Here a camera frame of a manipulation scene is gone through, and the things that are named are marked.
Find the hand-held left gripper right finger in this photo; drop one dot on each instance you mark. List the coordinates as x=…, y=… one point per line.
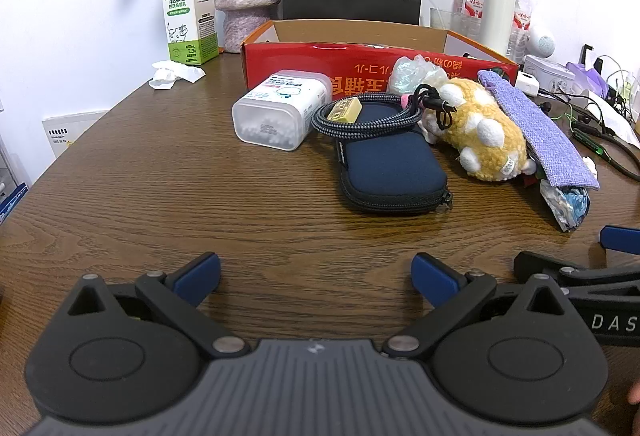
x=435, y=278

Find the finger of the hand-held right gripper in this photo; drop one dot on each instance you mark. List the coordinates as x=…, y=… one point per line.
x=530, y=263
x=622, y=240

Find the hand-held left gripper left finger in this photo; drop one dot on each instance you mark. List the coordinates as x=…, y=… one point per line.
x=200, y=275

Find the crinkled blue white wrapper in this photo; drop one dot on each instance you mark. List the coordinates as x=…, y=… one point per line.
x=567, y=208

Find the red green fabric ornament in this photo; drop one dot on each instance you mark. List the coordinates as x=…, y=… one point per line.
x=531, y=178

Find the navy zip pouch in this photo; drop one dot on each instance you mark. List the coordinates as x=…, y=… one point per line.
x=390, y=165

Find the purple woven pouch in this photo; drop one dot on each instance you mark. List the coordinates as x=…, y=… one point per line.
x=545, y=135

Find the yellow white plush toy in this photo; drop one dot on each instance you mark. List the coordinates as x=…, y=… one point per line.
x=480, y=130

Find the white cotton swab box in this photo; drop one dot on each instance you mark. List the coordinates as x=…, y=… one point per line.
x=275, y=115

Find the yellow eraser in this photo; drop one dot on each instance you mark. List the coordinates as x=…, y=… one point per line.
x=345, y=109

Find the clear plastic bag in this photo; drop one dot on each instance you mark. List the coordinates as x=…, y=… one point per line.
x=415, y=73

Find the red cardboard box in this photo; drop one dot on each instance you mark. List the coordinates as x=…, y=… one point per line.
x=310, y=60

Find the black green neckband earphones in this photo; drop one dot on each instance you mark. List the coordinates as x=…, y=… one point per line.
x=590, y=143

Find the white paper sheet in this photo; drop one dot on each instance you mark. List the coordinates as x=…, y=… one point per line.
x=625, y=128

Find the purple plastic bag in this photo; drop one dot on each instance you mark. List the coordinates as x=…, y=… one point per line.
x=587, y=78

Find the white tin box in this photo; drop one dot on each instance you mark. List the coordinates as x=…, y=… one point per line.
x=550, y=73

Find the black stand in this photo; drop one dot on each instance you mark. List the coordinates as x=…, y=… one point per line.
x=587, y=58

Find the white labelled box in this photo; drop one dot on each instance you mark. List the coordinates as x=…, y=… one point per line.
x=70, y=128

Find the crumpled white tissue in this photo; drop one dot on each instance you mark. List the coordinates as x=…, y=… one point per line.
x=175, y=73

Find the white round speaker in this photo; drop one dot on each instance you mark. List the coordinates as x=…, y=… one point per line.
x=541, y=40

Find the white thermos bottle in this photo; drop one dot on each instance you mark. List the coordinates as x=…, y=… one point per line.
x=497, y=10

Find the clear drinking glass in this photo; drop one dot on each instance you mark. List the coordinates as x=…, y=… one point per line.
x=450, y=20

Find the white green milk carton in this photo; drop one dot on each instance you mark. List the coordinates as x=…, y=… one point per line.
x=187, y=15

